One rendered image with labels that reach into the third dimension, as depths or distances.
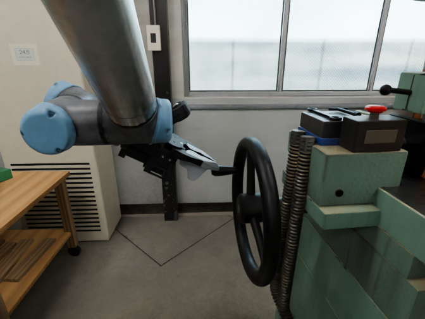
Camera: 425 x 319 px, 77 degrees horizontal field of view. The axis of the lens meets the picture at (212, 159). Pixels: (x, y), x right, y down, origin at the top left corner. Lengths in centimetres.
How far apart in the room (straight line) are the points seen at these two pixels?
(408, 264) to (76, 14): 49
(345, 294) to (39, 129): 61
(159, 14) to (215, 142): 83
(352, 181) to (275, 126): 141
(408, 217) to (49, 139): 52
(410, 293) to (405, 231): 8
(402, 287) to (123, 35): 49
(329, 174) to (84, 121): 38
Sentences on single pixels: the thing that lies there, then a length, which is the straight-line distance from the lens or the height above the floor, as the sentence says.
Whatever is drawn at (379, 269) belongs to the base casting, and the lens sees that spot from 54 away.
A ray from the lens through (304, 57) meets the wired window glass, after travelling 193.
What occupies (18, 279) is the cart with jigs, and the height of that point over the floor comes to 19.
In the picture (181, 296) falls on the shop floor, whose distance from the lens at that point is 148.
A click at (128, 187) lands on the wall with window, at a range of 201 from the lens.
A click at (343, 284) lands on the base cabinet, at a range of 64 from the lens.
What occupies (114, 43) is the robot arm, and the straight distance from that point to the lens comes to 28.
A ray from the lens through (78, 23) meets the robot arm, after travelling 27.
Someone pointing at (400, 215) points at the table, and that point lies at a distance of 48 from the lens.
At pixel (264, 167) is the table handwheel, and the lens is 43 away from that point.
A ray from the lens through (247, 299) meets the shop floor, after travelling 148.
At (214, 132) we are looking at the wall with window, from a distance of 180.
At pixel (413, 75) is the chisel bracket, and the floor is 106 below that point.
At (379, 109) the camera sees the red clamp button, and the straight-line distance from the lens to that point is 48.
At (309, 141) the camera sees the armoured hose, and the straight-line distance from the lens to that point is 47.
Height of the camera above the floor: 109
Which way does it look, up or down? 21 degrees down
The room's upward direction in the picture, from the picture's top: straight up
